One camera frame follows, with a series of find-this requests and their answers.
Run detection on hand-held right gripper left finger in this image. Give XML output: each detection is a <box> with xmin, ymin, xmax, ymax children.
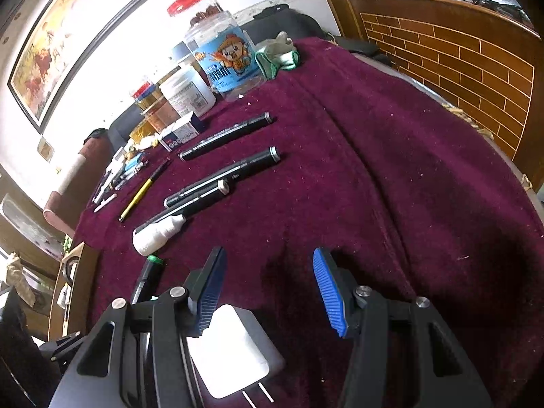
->
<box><xmin>57</xmin><ymin>245</ymin><xmax>228</xmax><ymax>408</ymax></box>

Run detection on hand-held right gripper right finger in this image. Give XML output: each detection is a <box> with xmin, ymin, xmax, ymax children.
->
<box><xmin>312</xmin><ymin>247</ymin><xmax>494</xmax><ymax>408</ymax></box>

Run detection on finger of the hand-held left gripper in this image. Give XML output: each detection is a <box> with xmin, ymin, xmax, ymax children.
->
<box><xmin>38</xmin><ymin>330</ymin><xmax>86</xmax><ymax>364</ymax></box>

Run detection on black marker green cap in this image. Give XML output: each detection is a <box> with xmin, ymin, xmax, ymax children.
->
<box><xmin>130</xmin><ymin>255</ymin><xmax>166</xmax><ymax>304</ymax></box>

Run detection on white power adapter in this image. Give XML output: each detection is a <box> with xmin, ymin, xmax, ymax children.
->
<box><xmin>185</xmin><ymin>304</ymin><xmax>286</xmax><ymax>408</ymax></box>

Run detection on white squeeze bottle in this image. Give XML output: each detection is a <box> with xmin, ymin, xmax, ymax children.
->
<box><xmin>133</xmin><ymin>214</ymin><xmax>188</xmax><ymax>256</ymax></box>

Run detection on black marker white cap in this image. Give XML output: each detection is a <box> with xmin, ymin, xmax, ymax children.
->
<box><xmin>147</xmin><ymin>180</ymin><xmax>232</xmax><ymax>228</ymax></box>

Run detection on yellow pen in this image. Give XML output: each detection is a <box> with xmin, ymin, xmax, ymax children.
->
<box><xmin>119</xmin><ymin>178</ymin><xmax>153</xmax><ymax>222</ymax></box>

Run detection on black marker pale grey cap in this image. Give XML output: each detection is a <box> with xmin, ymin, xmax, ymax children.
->
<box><xmin>164</xmin><ymin>147</ymin><xmax>281</xmax><ymax>209</ymax></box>

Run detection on black pen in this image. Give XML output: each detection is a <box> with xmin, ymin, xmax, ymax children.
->
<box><xmin>150</xmin><ymin>158</ymin><xmax>171</xmax><ymax>181</ymax></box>

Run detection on black marker grey caps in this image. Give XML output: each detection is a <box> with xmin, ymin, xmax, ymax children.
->
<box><xmin>178</xmin><ymin>111</ymin><xmax>273</xmax><ymax>162</ymax></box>

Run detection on cluttered shelf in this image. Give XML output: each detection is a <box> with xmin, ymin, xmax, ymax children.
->
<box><xmin>0</xmin><ymin>193</ymin><xmax>64</xmax><ymax>319</ymax></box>

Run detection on row of small pens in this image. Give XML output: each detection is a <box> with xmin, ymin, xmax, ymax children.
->
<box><xmin>91</xmin><ymin>147</ymin><xmax>149</xmax><ymax>214</ymax></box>

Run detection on reddish brown chair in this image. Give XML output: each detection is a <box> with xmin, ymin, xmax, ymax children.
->
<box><xmin>42</xmin><ymin>138</ymin><xmax>113</xmax><ymax>232</ymax></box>

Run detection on white and blue carton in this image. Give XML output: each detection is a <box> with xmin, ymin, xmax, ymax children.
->
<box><xmin>158</xmin><ymin>111</ymin><xmax>209</xmax><ymax>153</ymax></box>

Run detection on dark grey sofa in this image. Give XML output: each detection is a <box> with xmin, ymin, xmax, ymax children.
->
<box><xmin>106</xmin><ymin>104</ymin><xmax>145</xmax><ymax>145</ymax></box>

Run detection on white plastic tub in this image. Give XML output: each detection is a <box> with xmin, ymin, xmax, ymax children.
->
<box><xmin>159</xmin><ymin>71</ymin><xmax>217</xmax><ymax>119</ymax></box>

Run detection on clear jar red lid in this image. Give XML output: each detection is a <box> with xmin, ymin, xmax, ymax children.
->
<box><xmin>131</xmin><ymin>83</ymin><xmax>164</xmax><ymax>113</ymax></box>

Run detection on clear jar cartoon label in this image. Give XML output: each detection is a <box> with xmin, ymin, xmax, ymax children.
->
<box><xmin>167</xmin><ymin>0</ymin><xmax>266</xmax><ymax>103</ymax></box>

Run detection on white container grey lid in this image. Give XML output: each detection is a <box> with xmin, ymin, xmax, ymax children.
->
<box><xmin>170</xmin><ymin>41</ymin><xmax>196</xmax><ymax>78</ymax></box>

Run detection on white and green work gloves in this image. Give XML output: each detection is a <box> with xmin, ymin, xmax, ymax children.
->
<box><xmin>254</xmin><ymin>31</ymin><xmax>302</xmax><ymax>81</ymax></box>

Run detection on wooden brick pattern headboard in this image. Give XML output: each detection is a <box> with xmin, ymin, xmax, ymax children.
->
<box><xmin>346</xmin><ymin>0</ymin><xmax>544</xmax><ymax>179</ymax></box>

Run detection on black bag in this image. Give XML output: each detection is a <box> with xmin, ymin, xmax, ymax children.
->
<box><xmin>244</xmin><ymin>3</ymin><xmax>336</xmax><ymax>43</ymax></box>

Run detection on small gold wall plaque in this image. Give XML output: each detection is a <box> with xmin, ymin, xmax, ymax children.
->
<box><xmin>36</xmin><ymin>136</ymin><xmax>56</xmax><ymax>163</ymax></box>

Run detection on framed wall painting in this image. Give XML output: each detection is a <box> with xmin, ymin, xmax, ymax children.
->
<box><xmin>6</xmin><ymin>0</ymin><xmax>154</xmax><ymax>134</ymax></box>

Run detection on wooden door frame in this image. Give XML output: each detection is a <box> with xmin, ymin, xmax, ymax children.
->
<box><xmin>310</xmin><ymin>0</ymin><xmax>353</xmax><ymax>39</ymax></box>

